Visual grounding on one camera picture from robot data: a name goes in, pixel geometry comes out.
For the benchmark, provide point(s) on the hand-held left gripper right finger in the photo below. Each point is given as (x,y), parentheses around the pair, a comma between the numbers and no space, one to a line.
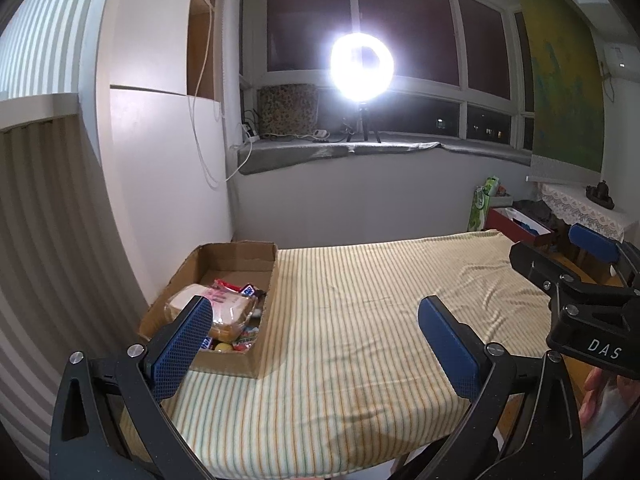
(447,345)

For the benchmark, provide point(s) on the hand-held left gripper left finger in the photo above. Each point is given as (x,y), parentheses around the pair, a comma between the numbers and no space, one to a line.
(182,345)

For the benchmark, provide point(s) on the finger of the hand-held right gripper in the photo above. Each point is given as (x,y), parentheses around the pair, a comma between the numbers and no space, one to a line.
(592,242)
(535,262)

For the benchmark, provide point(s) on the brown cardboard box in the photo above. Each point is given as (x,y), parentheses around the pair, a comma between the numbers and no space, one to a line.
(225,362)

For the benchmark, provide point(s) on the sliced bread packet pink print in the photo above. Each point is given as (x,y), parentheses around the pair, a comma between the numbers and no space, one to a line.
(230,310)

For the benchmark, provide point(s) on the person's right hand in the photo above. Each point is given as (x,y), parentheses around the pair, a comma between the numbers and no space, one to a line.
(595,390)

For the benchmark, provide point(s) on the lace covered side table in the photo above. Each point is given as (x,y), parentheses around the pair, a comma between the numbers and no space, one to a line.
(575,205)

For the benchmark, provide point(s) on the red storage box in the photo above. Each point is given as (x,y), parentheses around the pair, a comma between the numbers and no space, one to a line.
(505,225)

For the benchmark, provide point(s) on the dark ship ornament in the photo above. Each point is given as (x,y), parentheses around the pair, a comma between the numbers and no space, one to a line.
(600,195)

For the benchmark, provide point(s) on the dark cloth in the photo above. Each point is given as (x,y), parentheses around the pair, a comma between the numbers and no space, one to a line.
(535,210)

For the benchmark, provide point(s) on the green paper bag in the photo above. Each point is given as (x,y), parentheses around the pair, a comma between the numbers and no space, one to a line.
(477,210)

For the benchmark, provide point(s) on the yellow striped table cloth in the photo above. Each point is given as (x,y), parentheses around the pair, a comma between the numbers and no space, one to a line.
(350,335)

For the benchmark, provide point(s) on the white wardrobe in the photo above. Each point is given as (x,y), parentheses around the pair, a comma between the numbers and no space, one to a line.
(150,160)

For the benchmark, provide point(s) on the white power strip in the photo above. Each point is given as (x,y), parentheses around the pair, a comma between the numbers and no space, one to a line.
(250,134)

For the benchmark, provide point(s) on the white power adapter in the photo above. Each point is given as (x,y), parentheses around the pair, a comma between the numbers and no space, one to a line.
(320,134)

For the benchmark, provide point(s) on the brown patterned cushion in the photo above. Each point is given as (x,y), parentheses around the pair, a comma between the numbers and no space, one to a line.
(287,110)

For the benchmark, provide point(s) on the large white framed window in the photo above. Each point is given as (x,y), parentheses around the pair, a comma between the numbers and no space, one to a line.
(400,20)

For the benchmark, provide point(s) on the green yellow wall poster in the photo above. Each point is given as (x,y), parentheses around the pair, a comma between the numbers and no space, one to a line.
(560,85)

